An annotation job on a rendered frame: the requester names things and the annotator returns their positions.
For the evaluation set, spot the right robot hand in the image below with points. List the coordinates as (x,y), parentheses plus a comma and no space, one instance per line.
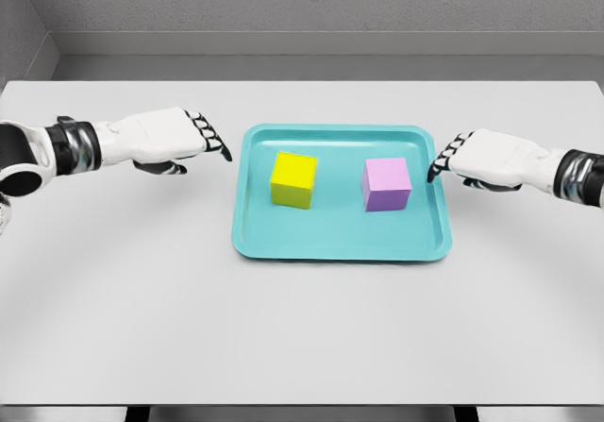
(491,155)

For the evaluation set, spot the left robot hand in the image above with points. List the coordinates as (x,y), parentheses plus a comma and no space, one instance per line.
(165,134)

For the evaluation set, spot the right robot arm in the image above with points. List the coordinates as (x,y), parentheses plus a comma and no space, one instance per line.
(566,169)

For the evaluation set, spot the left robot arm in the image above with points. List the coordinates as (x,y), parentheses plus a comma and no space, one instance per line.
(61,150)

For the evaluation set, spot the purple cube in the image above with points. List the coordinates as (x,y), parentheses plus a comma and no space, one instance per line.
(387,183)

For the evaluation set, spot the yellow cube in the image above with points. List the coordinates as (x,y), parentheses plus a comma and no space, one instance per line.
(293,179)

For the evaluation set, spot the teal tray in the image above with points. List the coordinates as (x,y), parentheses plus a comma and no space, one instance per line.
(340,238)

